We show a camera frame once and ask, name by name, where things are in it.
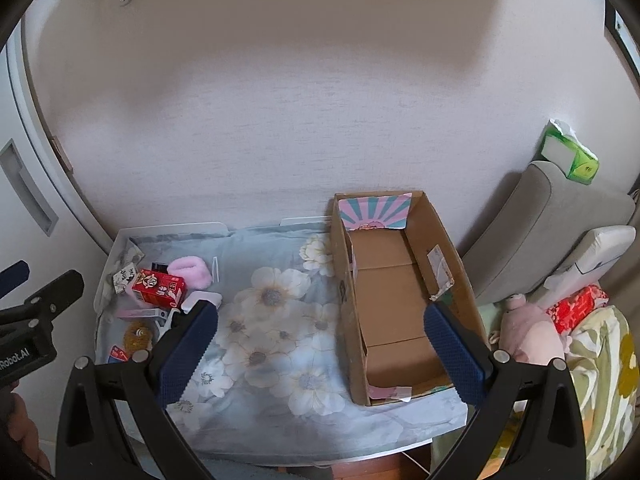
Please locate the green floral blanket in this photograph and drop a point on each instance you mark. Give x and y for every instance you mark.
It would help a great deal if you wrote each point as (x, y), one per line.
(600, 390)

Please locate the grey cushion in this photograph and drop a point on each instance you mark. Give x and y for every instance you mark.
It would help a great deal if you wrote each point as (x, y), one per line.
(530, 225)

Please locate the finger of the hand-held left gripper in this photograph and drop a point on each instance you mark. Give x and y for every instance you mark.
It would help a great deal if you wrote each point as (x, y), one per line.
(12, 277)
(55, 292)

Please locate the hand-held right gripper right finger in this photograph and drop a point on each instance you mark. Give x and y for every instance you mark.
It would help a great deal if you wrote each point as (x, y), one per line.
(452, 355)

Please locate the small orange toy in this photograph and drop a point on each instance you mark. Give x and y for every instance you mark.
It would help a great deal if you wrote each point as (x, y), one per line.
(137, 337)

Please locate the red milk carton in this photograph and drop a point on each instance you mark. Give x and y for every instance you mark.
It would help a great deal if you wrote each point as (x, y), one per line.
(157, 290)

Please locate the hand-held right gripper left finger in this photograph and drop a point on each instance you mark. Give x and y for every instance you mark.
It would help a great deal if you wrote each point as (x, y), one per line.
(190, 355)

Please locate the green tissue pack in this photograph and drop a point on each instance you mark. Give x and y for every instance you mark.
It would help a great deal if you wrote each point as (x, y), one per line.
(575, 157)

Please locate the small red card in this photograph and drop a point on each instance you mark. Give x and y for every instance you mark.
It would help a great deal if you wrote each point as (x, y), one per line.
(119, 355)

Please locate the floral light blue cloth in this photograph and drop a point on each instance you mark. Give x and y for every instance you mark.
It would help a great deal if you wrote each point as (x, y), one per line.
(280, 320)

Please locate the white wardrobe door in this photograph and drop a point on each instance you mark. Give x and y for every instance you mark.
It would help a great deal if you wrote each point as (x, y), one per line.
(30, 170)

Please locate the person's left hand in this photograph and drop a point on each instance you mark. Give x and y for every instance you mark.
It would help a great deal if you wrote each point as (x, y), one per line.
(27, 430)

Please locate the pink plush toy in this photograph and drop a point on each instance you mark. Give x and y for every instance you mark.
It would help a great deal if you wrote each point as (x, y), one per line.
(530, 330)

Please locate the small black object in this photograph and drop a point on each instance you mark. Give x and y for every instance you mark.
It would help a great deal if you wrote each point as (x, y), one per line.
(160, 266)

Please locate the clear plastic clip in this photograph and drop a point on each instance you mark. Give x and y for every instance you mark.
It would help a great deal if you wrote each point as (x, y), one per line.
(216, 270)

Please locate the white pillow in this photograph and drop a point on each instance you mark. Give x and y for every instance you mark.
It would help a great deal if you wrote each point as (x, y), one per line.
(595, 255)

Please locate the pink flat packet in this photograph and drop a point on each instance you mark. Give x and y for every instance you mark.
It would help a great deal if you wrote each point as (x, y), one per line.
(137, 313)

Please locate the red patterned packet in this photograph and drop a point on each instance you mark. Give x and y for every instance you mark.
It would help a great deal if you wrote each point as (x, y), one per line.
(580, 307)

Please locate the small white patterned box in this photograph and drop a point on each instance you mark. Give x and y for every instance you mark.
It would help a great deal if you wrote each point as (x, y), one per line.
(125, 277)

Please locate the pink fluffy hair band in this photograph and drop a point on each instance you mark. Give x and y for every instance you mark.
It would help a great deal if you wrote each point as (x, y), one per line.
(192, 267)

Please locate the brown cardboard box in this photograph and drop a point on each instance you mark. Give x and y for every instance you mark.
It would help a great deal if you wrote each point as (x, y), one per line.
(395, 300)

